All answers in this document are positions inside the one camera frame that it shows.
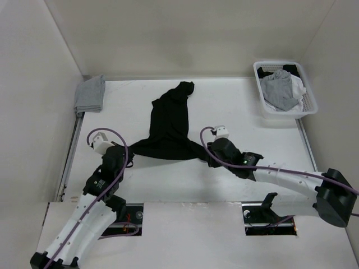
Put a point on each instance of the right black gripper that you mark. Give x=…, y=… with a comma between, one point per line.
x=212, y=162

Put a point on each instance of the black tank top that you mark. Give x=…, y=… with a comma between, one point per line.
x=169, y=127

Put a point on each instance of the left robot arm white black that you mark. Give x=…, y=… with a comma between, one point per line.
x=97, y=208

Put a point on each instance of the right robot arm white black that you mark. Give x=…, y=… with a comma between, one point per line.
x=328, y=195

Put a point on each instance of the folded grey tank top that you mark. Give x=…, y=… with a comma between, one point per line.
x=89, y=96

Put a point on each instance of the grey tank top in basket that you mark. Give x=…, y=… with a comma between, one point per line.
x=278, y=91

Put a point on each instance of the white tank top in basket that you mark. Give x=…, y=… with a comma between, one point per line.
x=298, y=92

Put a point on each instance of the white plastic basket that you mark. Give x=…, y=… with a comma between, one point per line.
x=309, y=103

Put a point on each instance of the black garment in basket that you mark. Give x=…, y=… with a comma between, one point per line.
x=267, y=71

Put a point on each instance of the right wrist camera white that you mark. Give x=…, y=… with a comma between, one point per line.
x=220, y=132

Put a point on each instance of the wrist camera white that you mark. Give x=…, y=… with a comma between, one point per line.
x=220, y=132
x=100, y=143

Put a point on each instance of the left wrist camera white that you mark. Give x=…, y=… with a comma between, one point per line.
x=100, y=143

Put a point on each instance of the left metal table rail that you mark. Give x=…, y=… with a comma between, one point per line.
x=63, y=182

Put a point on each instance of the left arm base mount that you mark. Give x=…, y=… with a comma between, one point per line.
x=128, y=223

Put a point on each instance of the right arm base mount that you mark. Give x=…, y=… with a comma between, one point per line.
x=260, y=221

